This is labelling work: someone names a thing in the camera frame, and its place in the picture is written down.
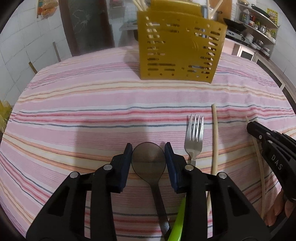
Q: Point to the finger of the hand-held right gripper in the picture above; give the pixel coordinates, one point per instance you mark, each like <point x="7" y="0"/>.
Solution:
<point x="254" y="128"/>

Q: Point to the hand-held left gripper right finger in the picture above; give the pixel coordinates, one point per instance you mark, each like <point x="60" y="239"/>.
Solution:
<point x="171" y="166"/>

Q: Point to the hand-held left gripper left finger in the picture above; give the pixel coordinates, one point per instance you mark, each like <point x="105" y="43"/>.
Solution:
<point x="126" y="162"/>

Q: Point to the metal spoon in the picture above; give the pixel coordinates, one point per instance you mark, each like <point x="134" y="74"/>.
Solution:
<point x="148" y="162"/>

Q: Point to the yellow perforated utensil holder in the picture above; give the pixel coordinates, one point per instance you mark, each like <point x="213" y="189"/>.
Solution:
<point x="175" y="46"/>

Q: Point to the person's right hand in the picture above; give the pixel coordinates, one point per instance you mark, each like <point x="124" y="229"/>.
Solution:
<point x="277" y="213"/>

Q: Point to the metal fork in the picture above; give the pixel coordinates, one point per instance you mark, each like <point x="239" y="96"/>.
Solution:
<point x="193" y="148"/>

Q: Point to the pink striped tablecloth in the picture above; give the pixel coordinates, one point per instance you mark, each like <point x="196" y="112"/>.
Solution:
<point x="92" y="115"/>

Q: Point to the kitchen counter cabinet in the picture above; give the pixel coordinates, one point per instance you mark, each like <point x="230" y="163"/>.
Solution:
<point x="266" y="60"/>

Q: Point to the stack of small bowls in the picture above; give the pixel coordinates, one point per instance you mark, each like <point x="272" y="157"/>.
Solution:
<point x="251" y="37"/>

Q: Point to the gas stove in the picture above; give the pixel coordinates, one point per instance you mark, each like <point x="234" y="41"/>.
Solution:
<point x="239" y="37"/>

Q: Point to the row of condiment bottles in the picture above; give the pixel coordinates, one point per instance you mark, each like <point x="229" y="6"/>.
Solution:
<point x="263" y="26"/>

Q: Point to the black wok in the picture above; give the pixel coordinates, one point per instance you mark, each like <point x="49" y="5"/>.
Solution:
<point x="234" y="24"/>

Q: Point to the white corner shelf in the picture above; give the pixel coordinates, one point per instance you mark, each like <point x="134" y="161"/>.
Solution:
<point x="259" y="19"/>

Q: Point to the large plastic bottle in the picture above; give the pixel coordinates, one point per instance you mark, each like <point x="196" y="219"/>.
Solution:
<point x="244" y="16"/>

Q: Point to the black pan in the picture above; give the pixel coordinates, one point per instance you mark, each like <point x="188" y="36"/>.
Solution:
<point x="260" y="10"/>

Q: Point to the steel cooking pot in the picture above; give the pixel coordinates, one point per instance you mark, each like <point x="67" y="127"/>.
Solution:
<point x="218" y="15"/>

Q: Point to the wooden cutting board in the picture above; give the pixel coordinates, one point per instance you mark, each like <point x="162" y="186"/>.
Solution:
<point x="227" y="7"/>

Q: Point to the metal bowl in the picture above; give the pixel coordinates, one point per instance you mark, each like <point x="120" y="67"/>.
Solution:
<point x="243" y="1"/>

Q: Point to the wooden stick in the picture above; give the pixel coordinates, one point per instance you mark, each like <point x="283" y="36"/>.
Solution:
<point x="56" y="52"/>
<point x="32" y="67"/>

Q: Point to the yellow plastic bag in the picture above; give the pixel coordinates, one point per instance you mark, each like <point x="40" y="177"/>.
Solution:
<point x="4" y="115"/>

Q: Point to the metal sink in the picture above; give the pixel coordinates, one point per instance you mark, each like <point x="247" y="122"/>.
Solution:
<point x="128" y="30"/>

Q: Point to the dark wooden door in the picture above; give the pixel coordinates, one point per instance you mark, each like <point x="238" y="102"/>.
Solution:
<point x="87" y="27"/>

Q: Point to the orange hanging plastic bag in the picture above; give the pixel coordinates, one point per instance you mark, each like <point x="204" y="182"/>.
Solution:
<point x="47" y="7"/>

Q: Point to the yellow wall poster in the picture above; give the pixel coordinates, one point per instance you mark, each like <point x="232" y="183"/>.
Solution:
<point x="272" y="15"/>

